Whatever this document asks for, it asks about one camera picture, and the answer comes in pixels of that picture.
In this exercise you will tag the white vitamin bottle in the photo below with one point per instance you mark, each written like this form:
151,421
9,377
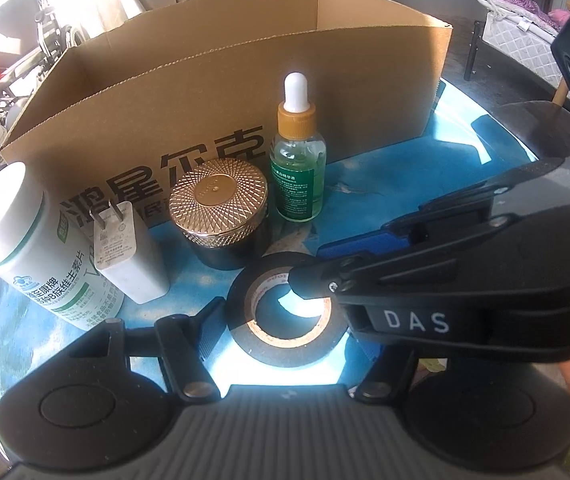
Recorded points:
30,250

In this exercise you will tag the black electrical tape roll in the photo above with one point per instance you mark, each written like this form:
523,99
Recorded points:
285,350

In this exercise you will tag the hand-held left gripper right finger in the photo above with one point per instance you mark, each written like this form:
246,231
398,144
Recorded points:
380,372

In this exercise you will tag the wheelchair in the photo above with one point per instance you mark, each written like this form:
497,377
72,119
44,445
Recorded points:
30,35

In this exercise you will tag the green dropper bottle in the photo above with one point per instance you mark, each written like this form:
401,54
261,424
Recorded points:
297,175

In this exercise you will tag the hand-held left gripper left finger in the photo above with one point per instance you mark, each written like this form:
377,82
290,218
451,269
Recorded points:
210,327

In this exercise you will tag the brown cardboard box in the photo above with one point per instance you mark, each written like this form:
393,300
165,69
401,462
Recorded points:
215,85

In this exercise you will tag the white power adapter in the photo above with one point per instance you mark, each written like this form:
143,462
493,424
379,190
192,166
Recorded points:
125,255

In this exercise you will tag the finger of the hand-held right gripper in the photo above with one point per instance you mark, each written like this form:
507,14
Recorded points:
360,249
315,277

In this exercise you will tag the black jar with gold lid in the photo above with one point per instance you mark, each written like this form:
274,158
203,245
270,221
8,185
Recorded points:
217,195

